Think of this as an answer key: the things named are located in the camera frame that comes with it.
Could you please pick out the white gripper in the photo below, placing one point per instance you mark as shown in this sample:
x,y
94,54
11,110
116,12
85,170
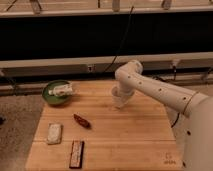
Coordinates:
x,y
123,95

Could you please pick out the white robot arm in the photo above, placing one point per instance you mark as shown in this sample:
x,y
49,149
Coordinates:
x,y
198,107

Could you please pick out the wooden cutting board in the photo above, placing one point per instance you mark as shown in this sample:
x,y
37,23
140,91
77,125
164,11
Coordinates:
x,y
137,137

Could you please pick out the dark red chili pepper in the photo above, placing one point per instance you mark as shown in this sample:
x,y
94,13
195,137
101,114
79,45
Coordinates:
x,y
83,122

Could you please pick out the white tube in bowl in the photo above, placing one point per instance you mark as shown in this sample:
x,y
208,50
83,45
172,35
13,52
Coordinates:
x,y
61,90

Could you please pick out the green bowl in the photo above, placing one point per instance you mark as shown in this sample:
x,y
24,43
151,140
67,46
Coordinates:
x,y
55,100

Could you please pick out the white wrapped packet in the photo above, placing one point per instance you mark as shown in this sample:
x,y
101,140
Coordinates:
x,y
54,133

